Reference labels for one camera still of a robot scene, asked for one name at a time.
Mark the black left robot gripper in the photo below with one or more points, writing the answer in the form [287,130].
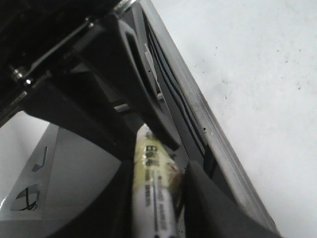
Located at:
[60,59]

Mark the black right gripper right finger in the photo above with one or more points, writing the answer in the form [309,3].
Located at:
[209,213]

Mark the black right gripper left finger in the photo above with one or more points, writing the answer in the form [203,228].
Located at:
[108,215]

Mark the white taped whiteboard marker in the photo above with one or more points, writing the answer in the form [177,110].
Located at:
[156,189]

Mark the grey aluminium whiteboard frame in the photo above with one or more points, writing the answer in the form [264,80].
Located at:
[201,134]

